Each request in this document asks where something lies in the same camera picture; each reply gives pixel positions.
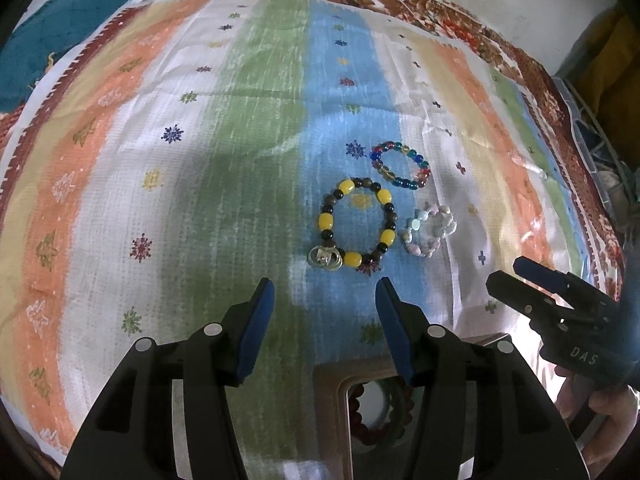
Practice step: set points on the striped colourful cloth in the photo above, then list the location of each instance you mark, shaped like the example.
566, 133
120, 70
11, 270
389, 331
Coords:
53, 365

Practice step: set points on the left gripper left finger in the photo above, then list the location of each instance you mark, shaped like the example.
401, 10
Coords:
128, 432

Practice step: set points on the floral brown bedsheet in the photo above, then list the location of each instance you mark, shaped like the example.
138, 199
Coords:
450, 25

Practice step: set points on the right hand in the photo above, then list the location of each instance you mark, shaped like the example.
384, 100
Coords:
619, 405

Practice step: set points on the mustard yellow garment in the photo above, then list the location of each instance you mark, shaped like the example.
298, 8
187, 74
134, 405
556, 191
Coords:
604, 69

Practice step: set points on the green jade bangle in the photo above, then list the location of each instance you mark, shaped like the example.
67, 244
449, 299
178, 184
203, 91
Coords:
398, 395

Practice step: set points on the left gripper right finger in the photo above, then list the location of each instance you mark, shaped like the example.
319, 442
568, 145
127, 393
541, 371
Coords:
480, 403

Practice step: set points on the metal tin box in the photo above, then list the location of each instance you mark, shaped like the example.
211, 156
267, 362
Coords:
350, 404

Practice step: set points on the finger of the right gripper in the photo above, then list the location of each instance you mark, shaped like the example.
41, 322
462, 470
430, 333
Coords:
579, 294
524, 299

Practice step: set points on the teal pillow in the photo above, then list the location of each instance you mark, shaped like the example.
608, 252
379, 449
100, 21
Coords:
46, 35

